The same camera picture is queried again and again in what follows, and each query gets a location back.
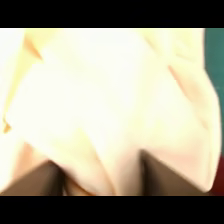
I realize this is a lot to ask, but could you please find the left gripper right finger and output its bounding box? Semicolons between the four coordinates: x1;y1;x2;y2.
139;149;210;197

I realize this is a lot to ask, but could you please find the cream garment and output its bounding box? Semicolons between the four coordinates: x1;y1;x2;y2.
0;27;224;197

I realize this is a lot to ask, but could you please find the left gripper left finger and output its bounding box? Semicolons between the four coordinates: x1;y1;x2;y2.
0;160;65;197

